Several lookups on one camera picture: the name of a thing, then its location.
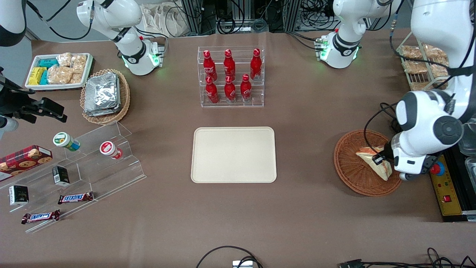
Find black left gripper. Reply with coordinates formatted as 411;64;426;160
372;139;440;176

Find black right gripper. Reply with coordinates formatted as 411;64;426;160
0;76;68;124

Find triangular sandwich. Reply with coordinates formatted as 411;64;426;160
356;146;393;182

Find white rectangular snack tray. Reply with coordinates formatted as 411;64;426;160
25;53;93;90

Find round brown wicker basket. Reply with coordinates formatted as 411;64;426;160
334;129;405;197

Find oval tan wicker basket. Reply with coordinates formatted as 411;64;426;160
80;69;131;125

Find beige plastic tray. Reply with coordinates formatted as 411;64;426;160
191;127;277;184

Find green lidded cup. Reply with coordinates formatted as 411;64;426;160
53;132;81;151

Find yellow snack pack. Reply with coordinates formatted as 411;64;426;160
29;67;47;85

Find red tartan cookie box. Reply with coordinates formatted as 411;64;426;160
0;145;53;182

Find silver foil packets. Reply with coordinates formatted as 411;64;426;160
84;73;121;117

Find small black box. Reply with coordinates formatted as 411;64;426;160
52;166;70;186
9;185;29;206

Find black yellow control box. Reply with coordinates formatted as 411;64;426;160
428;123;476;223

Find red lidded cup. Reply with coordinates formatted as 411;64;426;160
99;141;123;160

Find bagged bread snack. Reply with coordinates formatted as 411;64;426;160
409;80;447;91
401;45;422;60
424;45;449;67
403;61;427;74

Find large steel container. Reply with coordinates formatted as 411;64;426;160
458;123;476;156

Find small steel container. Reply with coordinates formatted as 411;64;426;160
465;156;476;183

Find Snickers chocolate bar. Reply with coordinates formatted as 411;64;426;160
21;210;61;224
58;192;94;205

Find clear acrylic stepped riser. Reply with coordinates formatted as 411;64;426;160
0;121;147;234

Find clear acrylic bottle rack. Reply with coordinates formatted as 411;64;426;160
197;46;265;108

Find beige cloth bag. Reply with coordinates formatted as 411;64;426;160
141;3;190;38

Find red cola bottle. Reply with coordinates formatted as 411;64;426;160
224;76;237;102
203;50;218;81
240;74;253;102
205;76;219;104
250;48;263;81
223;49;236;81

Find black power cable with plug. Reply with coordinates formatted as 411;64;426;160
379;102;401;131

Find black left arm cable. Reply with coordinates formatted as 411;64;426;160
364;10;465;151

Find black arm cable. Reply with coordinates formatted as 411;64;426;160
364;10;465;151
25;0;93;41

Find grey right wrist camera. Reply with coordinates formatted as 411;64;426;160
0;116;19;139

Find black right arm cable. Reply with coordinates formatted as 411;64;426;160
25;0;93;41

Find white wire basket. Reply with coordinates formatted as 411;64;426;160
396;32;451;92

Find black tangled cable with connector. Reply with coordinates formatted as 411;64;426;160
338;247;476;268

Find aluminium frame rack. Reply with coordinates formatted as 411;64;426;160
181;0;218;36

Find black looped cable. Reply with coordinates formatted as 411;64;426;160
196;246;263;268

